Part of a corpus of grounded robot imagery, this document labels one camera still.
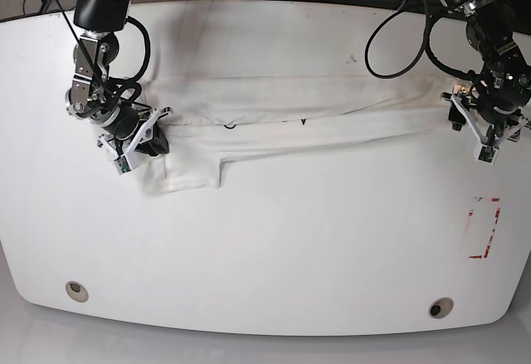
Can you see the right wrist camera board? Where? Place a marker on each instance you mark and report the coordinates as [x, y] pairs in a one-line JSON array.
[[122, 165]]

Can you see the table cable grommet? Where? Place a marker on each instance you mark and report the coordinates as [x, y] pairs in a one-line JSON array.
[[441, 308], [77, 292]]

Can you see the right table cable grommet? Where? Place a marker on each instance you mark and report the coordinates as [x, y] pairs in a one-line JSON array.
[[441, 308]]

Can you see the white T-shirt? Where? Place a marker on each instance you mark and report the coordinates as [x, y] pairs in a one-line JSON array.
[[220, 120]]

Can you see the red tape rectangle marking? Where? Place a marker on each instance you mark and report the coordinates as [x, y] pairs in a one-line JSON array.
[[482, 220]]

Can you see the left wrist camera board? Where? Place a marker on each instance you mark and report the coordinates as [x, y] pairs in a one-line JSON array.
[[487, 154]]

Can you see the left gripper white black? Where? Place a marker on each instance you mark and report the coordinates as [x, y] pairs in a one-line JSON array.
[[490, 125]]

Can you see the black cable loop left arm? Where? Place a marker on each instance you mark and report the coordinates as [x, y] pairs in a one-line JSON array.
[[392, 39]]

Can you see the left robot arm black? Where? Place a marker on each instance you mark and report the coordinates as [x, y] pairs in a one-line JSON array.
[[505, 73]]

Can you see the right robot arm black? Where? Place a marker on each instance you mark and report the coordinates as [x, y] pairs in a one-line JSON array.
[[95, 94]]

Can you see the left table cable grommet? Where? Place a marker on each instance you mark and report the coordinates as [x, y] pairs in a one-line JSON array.
[[77, 292]]

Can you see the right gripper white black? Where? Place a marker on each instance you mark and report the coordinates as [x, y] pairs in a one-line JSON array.
[[135, 132]]

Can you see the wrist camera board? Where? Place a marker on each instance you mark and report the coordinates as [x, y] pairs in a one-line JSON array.
[[487, 154], [122, 165]]

